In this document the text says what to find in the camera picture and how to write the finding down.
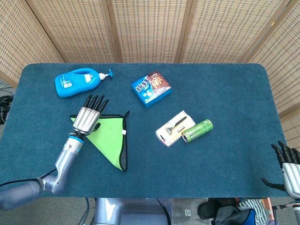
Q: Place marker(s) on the razor blister pack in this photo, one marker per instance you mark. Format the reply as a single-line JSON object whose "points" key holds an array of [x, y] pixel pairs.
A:
{"points": [[171, 131]]}

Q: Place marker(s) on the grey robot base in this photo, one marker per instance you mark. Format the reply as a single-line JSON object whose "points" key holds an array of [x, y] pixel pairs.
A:
{"points": [[131, 211]]}

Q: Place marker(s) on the black and blue bag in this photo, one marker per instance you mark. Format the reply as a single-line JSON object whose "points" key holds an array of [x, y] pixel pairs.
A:
{"points": [[234, 216]]}

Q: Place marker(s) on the blue carpet table cover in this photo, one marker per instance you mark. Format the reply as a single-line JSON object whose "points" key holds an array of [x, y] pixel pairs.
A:
{"points": [[211, 164]]}

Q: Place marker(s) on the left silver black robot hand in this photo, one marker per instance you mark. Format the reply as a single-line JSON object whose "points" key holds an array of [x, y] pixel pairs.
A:
{"points": [[85, 119]]}

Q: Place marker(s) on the grey box with QR code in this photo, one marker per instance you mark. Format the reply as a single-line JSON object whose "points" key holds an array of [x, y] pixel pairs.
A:
{"points": [[185, 211]]}

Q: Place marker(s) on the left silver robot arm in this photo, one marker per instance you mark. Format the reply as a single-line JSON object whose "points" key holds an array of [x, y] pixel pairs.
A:
{"points": [[64, 161]]}

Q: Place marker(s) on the blue pump soap bottle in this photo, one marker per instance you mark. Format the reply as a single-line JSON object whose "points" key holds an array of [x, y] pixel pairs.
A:
{"points": [[75, 84]]}

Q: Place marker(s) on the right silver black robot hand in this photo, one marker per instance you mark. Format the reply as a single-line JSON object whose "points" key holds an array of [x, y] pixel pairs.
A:
{"points": [[291, 178]]}

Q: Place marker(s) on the woven bamboo folding screen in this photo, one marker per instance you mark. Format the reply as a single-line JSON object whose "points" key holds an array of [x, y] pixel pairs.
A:
{"points": [[150, 28]]}

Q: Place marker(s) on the green energy drink can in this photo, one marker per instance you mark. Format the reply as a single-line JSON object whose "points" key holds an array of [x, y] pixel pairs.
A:
{"points": [[198, 130]]}

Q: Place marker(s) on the striped cloth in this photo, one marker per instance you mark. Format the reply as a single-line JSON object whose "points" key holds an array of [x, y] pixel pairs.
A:
{"points": [[257, 207]]}

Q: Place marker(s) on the grey and green cloth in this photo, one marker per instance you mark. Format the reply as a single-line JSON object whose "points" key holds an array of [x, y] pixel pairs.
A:
{"points": [[110, 143]]}

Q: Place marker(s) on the blue cookie box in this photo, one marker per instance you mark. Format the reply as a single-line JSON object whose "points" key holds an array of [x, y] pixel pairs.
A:
{"points": [[150, 90]]}

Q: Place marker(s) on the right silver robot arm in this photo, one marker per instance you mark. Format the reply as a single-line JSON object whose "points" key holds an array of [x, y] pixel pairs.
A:
{"points": [[298, 215]]}

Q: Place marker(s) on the black slipper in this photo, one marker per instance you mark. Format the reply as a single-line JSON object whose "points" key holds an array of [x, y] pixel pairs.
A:
{"points": [[208, 208]]}

